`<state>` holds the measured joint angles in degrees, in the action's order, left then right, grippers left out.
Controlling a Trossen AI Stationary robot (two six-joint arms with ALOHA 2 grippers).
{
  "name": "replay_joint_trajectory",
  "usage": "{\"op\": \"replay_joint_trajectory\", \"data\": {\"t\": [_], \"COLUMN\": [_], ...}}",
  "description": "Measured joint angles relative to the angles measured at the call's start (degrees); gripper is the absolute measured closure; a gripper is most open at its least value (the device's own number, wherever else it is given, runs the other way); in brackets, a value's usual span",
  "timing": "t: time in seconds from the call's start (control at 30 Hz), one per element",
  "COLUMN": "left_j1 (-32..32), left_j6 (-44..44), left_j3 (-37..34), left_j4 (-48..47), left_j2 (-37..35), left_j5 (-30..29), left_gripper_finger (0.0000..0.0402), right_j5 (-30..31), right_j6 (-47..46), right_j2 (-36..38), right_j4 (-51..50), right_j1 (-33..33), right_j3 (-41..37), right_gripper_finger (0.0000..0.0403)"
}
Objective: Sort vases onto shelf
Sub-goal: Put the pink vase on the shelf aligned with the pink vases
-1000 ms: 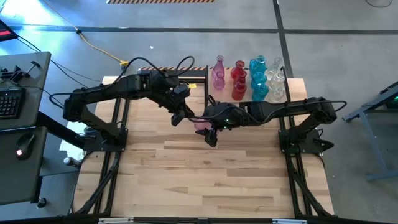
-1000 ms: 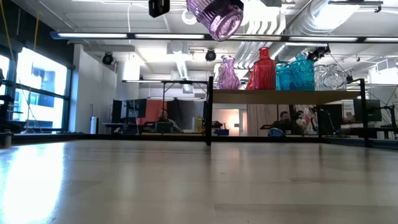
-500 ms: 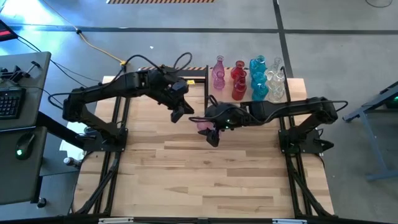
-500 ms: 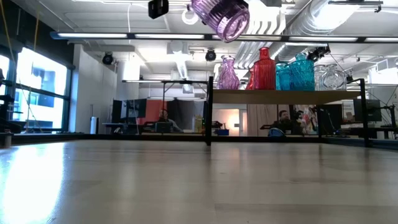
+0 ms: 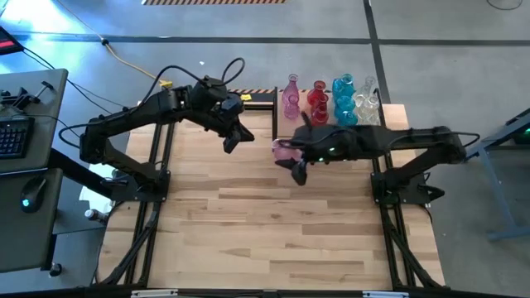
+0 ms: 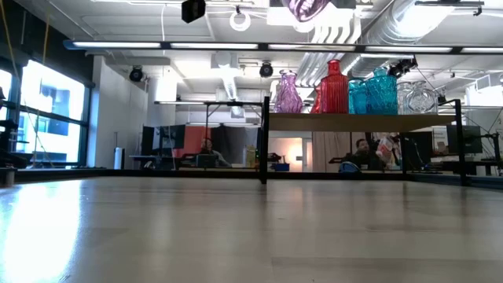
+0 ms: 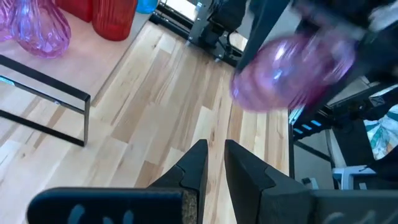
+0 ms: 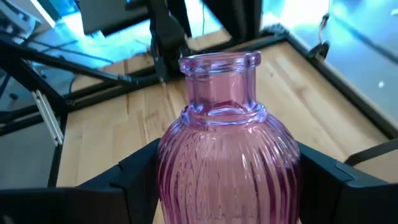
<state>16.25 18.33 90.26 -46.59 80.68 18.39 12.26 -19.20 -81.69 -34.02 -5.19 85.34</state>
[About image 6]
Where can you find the large bright window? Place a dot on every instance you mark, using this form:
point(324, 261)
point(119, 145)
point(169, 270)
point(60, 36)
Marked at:
point(51, 98)

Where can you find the short ceiling light strip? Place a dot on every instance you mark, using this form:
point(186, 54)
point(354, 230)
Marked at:
point(408, 49)

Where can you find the small blue box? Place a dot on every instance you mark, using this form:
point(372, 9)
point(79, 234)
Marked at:
point(282, 167)

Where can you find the red fluted oval glass vase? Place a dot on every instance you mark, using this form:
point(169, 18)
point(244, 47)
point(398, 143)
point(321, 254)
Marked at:
point(334, 90)

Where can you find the black ceiling track fixture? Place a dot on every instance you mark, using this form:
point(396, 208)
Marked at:
point(448, 3)

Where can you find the black box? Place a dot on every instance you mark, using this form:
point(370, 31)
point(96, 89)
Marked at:
point(206, 161)

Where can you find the dark background monitor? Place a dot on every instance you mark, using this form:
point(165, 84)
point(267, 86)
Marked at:
point(169, 135)

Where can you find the white ribbed ceiling pipes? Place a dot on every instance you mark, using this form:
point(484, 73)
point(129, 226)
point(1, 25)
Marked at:
point(326, 63)

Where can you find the silver round ventilation duct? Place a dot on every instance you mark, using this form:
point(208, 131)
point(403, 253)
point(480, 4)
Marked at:
point(387, 27)

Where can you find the black monitor on arm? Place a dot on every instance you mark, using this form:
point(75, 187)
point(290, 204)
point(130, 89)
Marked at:
point(473, 139)

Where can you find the red partition panel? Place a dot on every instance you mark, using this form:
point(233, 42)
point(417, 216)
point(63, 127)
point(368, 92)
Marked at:
point(194, 137)

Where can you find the teal zigzag pattern glass vase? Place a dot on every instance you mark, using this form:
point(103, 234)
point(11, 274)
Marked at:
point(381, 94)

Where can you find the pink tall cone glass vase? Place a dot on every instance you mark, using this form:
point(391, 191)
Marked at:
point(287, 78)

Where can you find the clear square glass bottle vase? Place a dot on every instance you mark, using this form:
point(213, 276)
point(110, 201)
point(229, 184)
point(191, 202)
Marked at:
point(401, 98)

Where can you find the white hanging air duct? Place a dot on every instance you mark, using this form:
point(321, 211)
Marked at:
point(224, 78)

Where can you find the person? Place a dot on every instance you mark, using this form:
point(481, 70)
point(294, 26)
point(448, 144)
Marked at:
point(208, 151)
point(361, 151)

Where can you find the dark grey curtain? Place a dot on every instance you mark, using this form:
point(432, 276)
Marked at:
point(236, 141)

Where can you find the pink ringed round glass vase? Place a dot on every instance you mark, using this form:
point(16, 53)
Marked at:
point(306, 8)

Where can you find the black equipment stand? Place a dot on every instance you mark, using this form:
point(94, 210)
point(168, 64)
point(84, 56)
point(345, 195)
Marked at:
point(8, 157)

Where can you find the white cylinder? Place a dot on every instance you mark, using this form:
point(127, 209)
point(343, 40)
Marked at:
point(119, 159)

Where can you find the wooden shelf black metal frame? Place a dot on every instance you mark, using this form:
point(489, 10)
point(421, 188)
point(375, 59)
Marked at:
point(353, 122)

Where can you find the teal star pattern square vase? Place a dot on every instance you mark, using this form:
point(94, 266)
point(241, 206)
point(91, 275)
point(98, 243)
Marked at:
point(357, 98)

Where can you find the white ceiling box unit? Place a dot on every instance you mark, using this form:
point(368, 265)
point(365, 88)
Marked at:
point(283, 17)

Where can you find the blue grey bar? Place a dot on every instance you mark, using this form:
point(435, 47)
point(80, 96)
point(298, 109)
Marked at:
point(483, 182)

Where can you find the black ceiling spotlight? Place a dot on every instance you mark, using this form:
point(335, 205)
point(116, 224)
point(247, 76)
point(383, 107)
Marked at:
point(136, 74)
point(266, 70)

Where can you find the blue round bag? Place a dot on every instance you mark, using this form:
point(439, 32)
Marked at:
point(349, 167)

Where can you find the clear round squat glass vase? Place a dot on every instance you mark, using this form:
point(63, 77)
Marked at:
point(422, 100)

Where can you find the white round pendant lamp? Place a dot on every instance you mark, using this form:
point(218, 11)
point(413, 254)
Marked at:
point(240, 28)
point(304, 28)

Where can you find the beige curtain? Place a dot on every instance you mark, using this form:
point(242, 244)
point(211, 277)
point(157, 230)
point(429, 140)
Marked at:
point(330, 151)

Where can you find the pink bulb shaped glass vase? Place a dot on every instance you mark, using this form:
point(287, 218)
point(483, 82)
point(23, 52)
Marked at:
point(288, 102)

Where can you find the narrow bright window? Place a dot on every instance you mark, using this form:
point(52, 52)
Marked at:
point(4, 90)

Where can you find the black ceiling camera cluster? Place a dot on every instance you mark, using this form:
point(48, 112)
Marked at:
point(402, 67)

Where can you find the large black screen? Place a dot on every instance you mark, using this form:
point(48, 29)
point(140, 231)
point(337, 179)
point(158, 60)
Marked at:
point(420, 143)

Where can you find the red bulbous glass vase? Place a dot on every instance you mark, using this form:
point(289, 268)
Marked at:
point(316, 102)

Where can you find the long ceiling light strip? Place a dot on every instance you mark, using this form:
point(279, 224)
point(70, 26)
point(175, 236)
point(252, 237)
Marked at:
point(118, 45)

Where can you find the colourful poster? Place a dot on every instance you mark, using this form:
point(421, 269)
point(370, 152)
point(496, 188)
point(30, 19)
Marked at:
point(389, 151)

